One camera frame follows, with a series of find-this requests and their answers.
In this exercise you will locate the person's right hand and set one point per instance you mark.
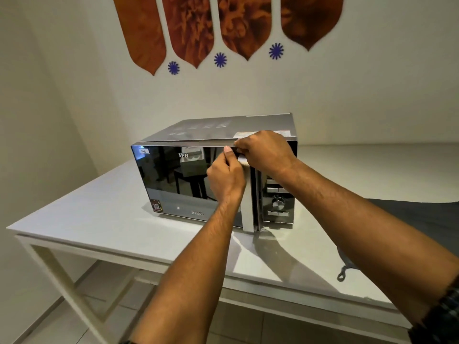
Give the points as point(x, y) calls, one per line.
point(269, 152)

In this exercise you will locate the person's left hand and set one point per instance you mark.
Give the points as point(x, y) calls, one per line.
point(224, 180)

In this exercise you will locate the person's left thumb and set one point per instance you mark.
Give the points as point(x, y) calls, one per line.
point(227, 156)

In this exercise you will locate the person's right fingers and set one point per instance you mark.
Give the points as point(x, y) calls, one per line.
point(244, 146)

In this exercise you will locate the silver and black microwave oven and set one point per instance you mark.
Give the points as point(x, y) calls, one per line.
point(186, 202)

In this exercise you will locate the person's left forearm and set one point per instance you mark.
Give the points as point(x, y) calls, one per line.
point(195, 275)

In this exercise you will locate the person's right forearm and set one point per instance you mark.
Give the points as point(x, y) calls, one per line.
point(362, 232)

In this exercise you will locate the white table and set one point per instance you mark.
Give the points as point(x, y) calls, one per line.
point(107, 211)

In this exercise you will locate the dark grey cloth mat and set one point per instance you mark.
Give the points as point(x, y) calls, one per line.
point(423, 220)

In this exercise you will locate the dark plaid shirt sleeve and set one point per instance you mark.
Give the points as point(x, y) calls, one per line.
point(441, 318)

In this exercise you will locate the blue flower wall decal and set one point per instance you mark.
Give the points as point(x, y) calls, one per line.
point(173, 68)

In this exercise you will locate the orange flower-print leaf wall decal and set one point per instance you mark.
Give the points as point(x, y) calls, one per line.
point(310, 17)
point(190, 28)
point(245, 25)

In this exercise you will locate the plain orange leaf wall decal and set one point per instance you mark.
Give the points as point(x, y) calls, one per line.
point(141, 32)

